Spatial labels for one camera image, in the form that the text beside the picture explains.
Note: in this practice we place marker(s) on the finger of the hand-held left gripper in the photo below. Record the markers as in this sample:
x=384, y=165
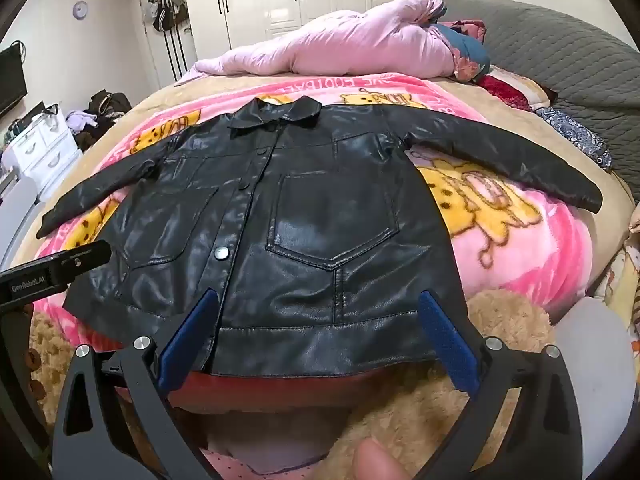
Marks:
x=85, y=257

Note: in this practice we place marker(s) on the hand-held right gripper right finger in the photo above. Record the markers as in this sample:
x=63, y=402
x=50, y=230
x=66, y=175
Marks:
x=445, y=340

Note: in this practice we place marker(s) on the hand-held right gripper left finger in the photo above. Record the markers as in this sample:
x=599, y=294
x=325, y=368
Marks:
x=187, y=340

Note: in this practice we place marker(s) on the black leather jacket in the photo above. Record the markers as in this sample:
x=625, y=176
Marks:
x=310, y=240

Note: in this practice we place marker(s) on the person's right hand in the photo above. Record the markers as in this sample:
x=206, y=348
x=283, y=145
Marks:
x=385, y=462

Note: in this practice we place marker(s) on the white smooth panel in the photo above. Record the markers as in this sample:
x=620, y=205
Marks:
x=17, y=220

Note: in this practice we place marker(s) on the person's fluffy beige coat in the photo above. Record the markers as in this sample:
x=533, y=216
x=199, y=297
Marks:
x=400, y=410

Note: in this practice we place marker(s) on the pink cartoon printed blanket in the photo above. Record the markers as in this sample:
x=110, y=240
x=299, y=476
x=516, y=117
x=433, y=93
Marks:
x=500, y=260

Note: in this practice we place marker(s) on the white drawer cabinet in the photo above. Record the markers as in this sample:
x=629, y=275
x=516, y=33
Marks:
x=40, y=145

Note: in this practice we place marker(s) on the pink dotted garment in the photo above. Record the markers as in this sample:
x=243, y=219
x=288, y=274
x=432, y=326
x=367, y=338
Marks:
x=235, y=462

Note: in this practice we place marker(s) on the lilac garment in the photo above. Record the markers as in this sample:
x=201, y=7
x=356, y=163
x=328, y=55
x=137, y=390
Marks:
x=80, y=121

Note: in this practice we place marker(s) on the dark brown bag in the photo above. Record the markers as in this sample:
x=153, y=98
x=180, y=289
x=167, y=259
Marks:
x=110, y=105

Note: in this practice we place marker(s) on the pale grey rounded object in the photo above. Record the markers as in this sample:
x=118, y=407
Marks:
x=595, y=385

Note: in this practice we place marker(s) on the beige quilted bed sheet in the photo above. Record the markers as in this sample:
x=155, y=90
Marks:
x=165, y=97

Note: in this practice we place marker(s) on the cartoon printed cream cloth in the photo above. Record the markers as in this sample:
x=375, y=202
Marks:
x=620, y=290

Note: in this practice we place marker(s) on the black television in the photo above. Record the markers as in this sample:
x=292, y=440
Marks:
x=10, y=80

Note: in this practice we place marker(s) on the blue patterned pillow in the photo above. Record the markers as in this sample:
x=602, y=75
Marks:
x=575, y=135

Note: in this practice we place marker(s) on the red striped pillow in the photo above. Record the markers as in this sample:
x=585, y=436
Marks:
x=505, y=87

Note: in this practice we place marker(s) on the hanging bags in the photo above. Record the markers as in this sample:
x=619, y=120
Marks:
x=165, y=10

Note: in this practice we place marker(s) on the teal floral quilt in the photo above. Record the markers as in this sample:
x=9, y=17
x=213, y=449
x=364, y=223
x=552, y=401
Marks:
x=470, y=50

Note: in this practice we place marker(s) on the grey quilted headboard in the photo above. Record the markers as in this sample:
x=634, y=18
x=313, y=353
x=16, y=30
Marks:
x=575, y=60

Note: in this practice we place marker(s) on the white wardrobe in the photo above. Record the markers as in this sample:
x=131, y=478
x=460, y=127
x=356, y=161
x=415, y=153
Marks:
x=260, y=0

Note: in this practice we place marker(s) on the pink duvet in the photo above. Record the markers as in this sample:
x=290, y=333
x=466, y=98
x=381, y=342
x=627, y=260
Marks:
x=350, y=40

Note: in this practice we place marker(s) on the round wall clock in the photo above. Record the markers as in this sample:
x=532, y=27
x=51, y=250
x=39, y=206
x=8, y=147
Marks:
x=80, y=9

